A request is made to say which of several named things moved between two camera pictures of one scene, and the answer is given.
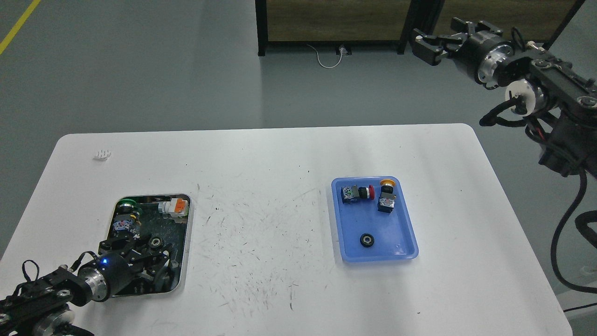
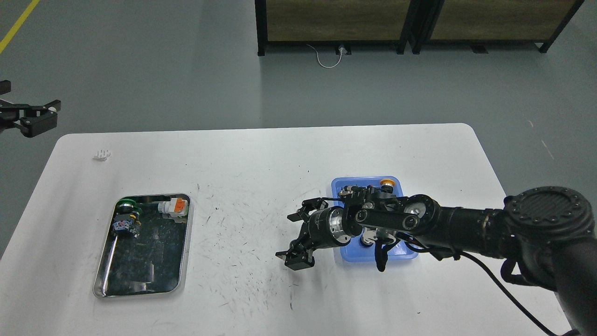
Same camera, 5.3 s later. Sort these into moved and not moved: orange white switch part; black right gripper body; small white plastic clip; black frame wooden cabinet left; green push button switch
Moved: black right gripper body
Not moved: green push button switch; small white plastic clip; orange white switch part; black frame wooden cabinet left
